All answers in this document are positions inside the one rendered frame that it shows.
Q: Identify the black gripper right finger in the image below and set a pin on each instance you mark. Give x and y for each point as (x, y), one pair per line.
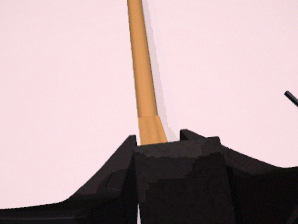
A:
(261, 193)

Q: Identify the dark grey l-shaped bar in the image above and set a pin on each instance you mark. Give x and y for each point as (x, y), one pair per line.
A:
(291, 97)

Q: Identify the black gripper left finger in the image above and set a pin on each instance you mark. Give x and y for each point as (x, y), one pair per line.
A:
(108, 197)

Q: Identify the long wooden-handled scraper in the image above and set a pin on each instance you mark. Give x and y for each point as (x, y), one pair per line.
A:
(181, 182)

